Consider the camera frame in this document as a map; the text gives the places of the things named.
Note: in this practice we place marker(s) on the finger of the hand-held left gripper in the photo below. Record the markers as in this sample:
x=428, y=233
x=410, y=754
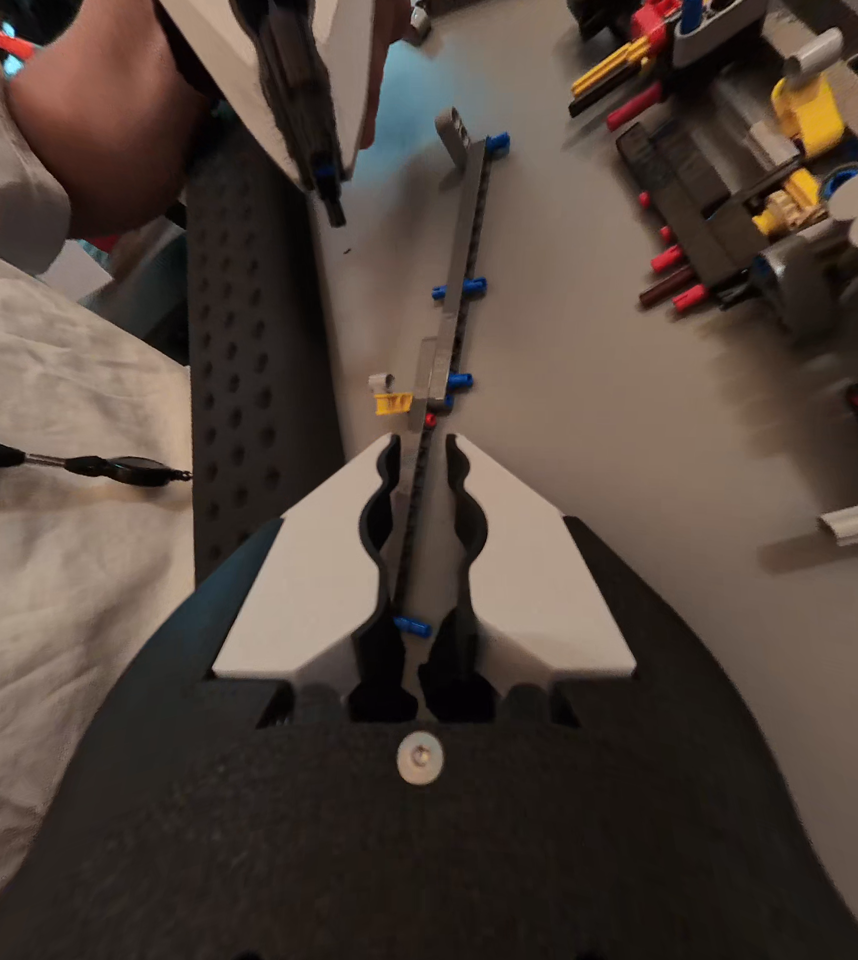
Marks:
x=350, y=60
x=233, y=60

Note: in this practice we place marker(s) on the black badge reel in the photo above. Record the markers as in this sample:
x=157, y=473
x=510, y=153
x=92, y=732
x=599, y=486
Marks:
x=128, y=470

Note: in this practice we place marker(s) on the long dark grey lego beam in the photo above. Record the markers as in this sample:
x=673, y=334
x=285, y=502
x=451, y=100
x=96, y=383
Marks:
x=466, y=225

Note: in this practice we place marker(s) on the person's white printed shirt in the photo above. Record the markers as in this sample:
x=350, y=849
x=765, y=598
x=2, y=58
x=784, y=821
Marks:
x=61, y=600

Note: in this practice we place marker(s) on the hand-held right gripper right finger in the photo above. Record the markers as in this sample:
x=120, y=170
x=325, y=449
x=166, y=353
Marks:
x=549, y=600

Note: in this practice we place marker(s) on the blue lego pin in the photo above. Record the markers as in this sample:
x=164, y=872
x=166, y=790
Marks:
x=327, y=172

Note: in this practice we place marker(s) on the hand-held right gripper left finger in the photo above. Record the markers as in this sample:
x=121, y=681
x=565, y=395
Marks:
x=301, y=600

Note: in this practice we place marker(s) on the lego car chassis assembly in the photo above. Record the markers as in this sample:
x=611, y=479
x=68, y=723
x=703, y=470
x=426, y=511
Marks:
x=736, y=187

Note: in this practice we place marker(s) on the person's left hand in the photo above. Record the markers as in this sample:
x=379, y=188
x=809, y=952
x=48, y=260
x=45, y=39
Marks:
x=98, y=127

